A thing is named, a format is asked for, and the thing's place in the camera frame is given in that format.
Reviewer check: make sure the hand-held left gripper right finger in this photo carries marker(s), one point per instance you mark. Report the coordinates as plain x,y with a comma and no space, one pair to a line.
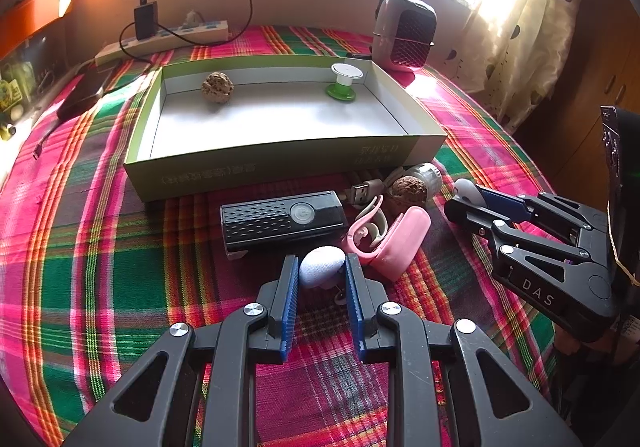
356,307

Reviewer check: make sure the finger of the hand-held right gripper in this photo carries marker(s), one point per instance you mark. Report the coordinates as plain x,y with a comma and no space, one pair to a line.
500,204
470,217

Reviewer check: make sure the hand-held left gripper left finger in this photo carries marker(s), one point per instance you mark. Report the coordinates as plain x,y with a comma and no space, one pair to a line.
290,297

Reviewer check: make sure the grey round cap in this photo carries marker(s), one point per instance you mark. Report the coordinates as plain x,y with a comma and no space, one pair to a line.
465,189

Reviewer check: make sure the grey mushroom knob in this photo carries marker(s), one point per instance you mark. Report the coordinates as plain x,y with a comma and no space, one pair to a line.
322,267

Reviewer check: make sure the clear plastic cylinder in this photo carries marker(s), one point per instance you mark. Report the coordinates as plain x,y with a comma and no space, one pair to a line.
425,174

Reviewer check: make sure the pink case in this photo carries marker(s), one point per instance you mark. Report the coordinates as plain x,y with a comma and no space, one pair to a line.
400,242

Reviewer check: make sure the black rectangular light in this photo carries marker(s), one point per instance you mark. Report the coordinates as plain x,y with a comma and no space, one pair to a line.
280,222

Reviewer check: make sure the pink ear hook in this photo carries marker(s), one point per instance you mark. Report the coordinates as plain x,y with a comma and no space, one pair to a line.
367,227

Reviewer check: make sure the green cardboard box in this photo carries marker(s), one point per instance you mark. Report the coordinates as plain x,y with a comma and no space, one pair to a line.
250,172

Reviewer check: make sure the brown walnut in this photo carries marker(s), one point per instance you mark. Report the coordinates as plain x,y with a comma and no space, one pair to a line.
217,86
409,189

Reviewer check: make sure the patterned curtain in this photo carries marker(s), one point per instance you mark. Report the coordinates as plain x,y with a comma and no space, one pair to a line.
530,27

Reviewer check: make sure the white and green spool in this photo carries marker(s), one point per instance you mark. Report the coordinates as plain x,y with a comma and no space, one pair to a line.
344,82

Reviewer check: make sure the plaid cloth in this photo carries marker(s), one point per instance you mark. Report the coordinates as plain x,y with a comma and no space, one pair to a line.
100,277

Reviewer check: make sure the white power strip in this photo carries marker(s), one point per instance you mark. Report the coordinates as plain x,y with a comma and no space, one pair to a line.
165,39

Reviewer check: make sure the black phone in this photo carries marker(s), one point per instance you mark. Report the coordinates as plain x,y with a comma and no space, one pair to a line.
82,92

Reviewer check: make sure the grey plug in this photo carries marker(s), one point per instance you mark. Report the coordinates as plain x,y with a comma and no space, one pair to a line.
192,19

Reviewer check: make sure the black charger adapter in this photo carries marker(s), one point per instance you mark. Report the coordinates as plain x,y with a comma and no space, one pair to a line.
145,19

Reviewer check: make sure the clear glass case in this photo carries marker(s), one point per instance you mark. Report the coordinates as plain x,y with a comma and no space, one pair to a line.
30,62

